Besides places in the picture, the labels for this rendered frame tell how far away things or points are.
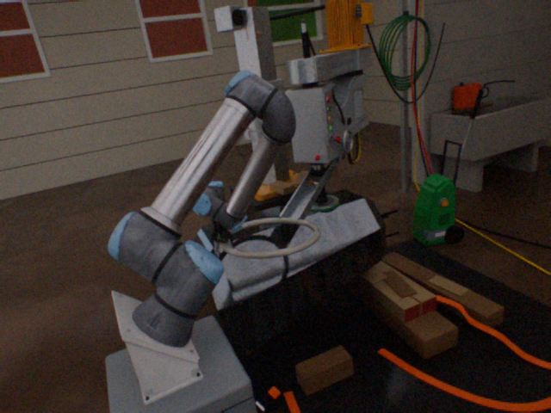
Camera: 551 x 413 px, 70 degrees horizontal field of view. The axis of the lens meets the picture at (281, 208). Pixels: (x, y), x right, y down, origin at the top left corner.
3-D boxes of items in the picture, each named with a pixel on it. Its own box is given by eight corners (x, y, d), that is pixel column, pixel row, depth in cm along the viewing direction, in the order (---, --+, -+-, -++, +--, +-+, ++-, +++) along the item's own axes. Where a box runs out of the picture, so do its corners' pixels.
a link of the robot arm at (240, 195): (313, 103, 132) (244, 224, 177) (282, 83, 132) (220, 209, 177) (302, 117, 124) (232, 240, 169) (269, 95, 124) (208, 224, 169)
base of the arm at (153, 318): (195, 354, 119) (213, 325, 119) (139, 336, 108) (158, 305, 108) (177, 320, 134) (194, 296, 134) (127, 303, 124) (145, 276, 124)
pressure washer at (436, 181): (442, 227, 375) (444, 137, 343) (464, 243, 343) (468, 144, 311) (407, 234, 371) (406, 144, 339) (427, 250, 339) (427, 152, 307)
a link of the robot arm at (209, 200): (218, 206, 163) (227, 197, 174) (195, 191, 163) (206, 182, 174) (208, 223, 166) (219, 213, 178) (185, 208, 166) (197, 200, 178)
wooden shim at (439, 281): (427, 282, 274) (427, 280, 273) (436, 276, 279) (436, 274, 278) (460, 297, 254) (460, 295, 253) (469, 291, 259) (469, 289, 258)
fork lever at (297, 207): (318, 157, 262) (317, 150, 259) (346, 157, 253) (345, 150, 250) (275, 223, 215) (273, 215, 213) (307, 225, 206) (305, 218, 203)
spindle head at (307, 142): (318, 151, 263) (311, 82, 247) (349, 151, 253) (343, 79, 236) (294, 168, 234) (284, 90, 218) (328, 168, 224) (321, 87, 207)
